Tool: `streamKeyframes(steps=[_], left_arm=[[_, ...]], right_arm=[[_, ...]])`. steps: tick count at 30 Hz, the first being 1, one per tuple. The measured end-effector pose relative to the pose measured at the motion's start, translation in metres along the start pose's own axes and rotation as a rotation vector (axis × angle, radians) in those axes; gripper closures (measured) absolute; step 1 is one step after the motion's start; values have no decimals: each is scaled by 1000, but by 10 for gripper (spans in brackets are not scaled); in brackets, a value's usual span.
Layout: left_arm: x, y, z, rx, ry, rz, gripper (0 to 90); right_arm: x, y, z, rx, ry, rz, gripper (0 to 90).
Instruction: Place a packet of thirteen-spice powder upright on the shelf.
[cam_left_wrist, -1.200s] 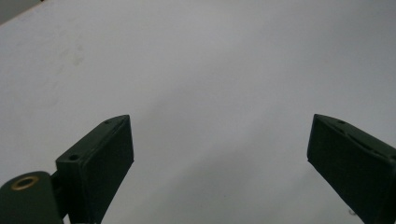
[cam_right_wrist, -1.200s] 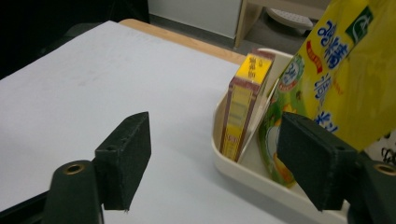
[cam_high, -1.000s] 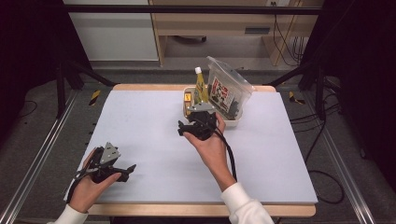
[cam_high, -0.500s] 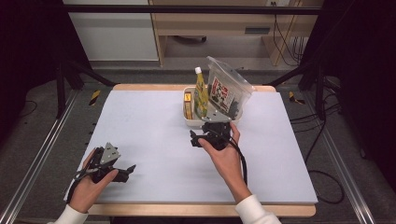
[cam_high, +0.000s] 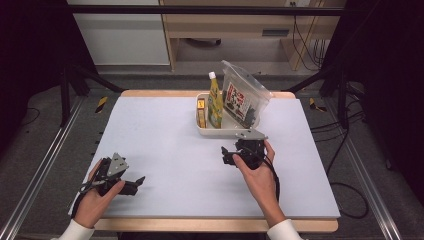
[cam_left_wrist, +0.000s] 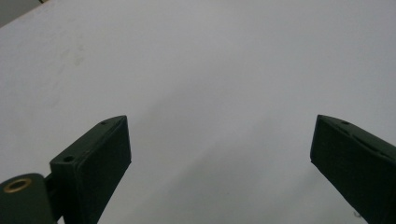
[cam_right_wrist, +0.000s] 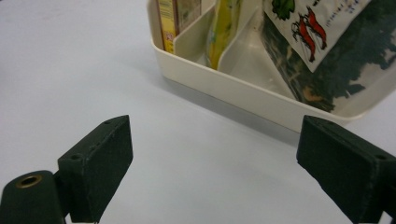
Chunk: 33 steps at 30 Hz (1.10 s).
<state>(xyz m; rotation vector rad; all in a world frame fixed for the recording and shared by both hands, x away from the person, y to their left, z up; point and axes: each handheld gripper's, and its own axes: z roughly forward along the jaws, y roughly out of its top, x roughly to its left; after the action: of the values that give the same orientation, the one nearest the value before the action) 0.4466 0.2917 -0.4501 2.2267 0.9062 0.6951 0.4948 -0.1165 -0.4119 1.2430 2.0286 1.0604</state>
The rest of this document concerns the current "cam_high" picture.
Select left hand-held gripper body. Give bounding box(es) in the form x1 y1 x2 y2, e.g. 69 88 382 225
96 152 130 197

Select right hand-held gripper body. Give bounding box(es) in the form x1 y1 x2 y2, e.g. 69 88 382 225
233 128 269 170

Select white plastic storage box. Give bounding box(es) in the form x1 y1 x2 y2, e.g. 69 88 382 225
194 92 268 138

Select small brown red box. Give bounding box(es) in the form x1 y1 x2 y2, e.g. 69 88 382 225
196 98 208 129

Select yellow green seasoning pouch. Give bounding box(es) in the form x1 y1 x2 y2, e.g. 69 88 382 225
207 71 225 130

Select clear bag of dried seaweed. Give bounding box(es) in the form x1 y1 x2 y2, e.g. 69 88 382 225
220 59 274 130

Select person's right hand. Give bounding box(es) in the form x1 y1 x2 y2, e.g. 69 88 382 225
232 139 281 214

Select person's left hand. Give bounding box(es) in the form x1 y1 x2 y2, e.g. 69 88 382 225
73 159 126 230

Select yellow black tape strip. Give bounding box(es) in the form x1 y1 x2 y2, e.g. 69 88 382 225
94 96 109 114
308 97 328 113

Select black metal stand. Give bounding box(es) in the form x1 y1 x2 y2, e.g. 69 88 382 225
59 61 125 128
285 63 351 130

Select light wooden desk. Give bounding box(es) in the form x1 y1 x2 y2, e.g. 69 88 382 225
159 0 346 72

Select white cabinet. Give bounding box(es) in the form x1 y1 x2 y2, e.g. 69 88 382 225
68 0 171 66

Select dark curtain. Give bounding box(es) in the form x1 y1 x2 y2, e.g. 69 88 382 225
0 0 98 154
320 0 424 205

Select right hand-held gripper cable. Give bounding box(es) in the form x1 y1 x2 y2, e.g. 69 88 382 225
263 155 282 204

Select hand-held gripper cable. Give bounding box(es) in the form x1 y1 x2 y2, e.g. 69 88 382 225
263 155 282 204
69 159 111 219

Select left hand-held gripper cable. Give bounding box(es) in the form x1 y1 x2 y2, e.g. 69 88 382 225
69 159 111 219

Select aluminium rail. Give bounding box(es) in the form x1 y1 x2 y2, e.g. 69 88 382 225
0 96 85 240
324 99 403 240

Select black floor cables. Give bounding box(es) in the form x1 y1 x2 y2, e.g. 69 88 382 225
309 99 366 143

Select thin black cable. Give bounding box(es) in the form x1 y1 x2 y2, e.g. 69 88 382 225
19 107 41 128

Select black looped cable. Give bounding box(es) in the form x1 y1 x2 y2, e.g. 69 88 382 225
329 181 370 220

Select hanging black cables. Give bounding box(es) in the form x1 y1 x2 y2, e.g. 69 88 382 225
291 14 329 72

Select black horizontal frame bar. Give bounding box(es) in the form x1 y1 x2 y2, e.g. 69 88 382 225
66 4 348 16

